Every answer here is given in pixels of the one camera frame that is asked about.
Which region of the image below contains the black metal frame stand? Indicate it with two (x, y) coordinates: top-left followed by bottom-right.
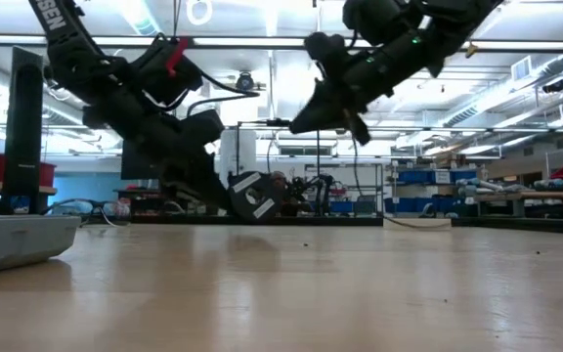
(235, 118), (322, 216)

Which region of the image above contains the black left camera cable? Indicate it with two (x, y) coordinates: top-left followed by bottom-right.
(186, 67), (262, 118)

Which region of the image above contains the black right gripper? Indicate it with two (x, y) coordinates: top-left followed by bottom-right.
(289, 77), (380, 147)

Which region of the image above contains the white hanging ring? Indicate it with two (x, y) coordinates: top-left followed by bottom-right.
(186, 0), (213, 26)

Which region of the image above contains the red storage bin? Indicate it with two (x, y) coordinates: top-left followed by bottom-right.
(0, 154), (57, 188)

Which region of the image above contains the black round camera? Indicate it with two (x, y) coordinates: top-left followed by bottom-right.
(235, 71), (256, 93)

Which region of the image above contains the grey wrapped bundle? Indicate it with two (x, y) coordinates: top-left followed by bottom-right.
(533, 178), (563, 193)
(455, 177), (522, 195)

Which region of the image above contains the wooden workbench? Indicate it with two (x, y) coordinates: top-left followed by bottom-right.
(475, 191), (563, 217)

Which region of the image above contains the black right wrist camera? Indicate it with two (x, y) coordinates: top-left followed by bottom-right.
(303, 31), (354, 77)

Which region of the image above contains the black vertical frame post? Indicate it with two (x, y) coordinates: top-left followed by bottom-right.
(5, 46), (44, 216)

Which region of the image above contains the person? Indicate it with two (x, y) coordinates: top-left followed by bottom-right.
(270, 170), (307, 216)

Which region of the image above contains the grey looped cable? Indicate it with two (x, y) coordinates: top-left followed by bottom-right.
(40, 198), (134, 229)

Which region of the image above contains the thin black hanging cable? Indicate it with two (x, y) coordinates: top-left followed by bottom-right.
(172, 0), (183, 38)

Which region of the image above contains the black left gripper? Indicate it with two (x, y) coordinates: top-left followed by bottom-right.
(129, 116), (237, 216)

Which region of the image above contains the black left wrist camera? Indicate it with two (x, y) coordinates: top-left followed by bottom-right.
(181, 109), (226, 148)

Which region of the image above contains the white tape roll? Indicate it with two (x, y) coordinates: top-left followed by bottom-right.
(383, 218), (453, 232)

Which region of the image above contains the black cord spool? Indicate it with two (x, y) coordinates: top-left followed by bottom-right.
(226, 169), (286, 225)

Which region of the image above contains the blue bin row with label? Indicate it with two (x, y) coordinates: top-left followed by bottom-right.
(397, 169), (478, 186)

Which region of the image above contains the silver ceiling duct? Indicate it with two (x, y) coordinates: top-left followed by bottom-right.
(112, 0), (165, 38)
(440, 51), (563, 129)

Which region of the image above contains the red cable strap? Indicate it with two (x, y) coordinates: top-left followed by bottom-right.
(165, 37), (190, 79)

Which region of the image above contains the grey chair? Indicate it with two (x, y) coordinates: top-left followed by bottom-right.
(353, 194), (378, 216)

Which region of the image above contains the white building column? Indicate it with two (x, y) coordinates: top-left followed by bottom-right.
(219, 129), (258, 190)

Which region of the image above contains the white ceiling vent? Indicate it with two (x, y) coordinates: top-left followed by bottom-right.
(510, 55), (533, 84)

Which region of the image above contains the grey plastic bin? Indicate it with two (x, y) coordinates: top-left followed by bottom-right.
(0, 213), (82, 279)

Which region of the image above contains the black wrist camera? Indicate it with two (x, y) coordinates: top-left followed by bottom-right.
(181, 109), (226, 148)
(303, 31), (354, 77)

